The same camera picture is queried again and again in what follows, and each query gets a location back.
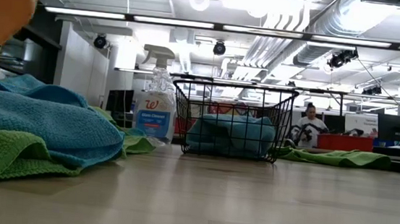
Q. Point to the blue microfiber towel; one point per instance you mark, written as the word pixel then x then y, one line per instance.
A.
pixel 231 133
pixel 46 120

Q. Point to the glass cleaner spray bottle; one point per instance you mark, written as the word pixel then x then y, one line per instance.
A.
pixel 155 119

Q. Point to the black ceiling spot lamp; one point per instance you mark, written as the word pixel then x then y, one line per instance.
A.
pixel 99 41
pixel 219 48
pixel 342 59

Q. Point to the black computer monitor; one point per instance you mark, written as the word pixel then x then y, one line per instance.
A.
pixel 119 100
pixel 394 129

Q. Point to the long ceiling light bar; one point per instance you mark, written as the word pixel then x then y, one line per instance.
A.
pixel 173 22

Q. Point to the person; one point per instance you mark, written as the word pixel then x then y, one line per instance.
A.
pixel 309 130

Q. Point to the red storage bin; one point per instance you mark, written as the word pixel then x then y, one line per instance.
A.
pixel 344 142

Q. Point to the dark shelf unit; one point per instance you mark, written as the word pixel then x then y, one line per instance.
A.
pixel 50 64

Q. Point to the silver ceiling duct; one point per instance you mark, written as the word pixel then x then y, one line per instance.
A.
pixel 342 19

